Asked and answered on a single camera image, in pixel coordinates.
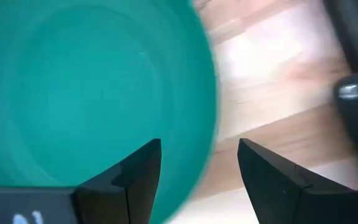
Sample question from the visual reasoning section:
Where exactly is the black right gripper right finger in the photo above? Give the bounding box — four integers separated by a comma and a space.
237, 138, 354, 224

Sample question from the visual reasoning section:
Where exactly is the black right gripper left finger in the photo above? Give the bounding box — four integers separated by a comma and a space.
72, 138, 162, 224

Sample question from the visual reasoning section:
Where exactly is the green bowl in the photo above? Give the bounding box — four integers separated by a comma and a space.
0, 0, 221, 224

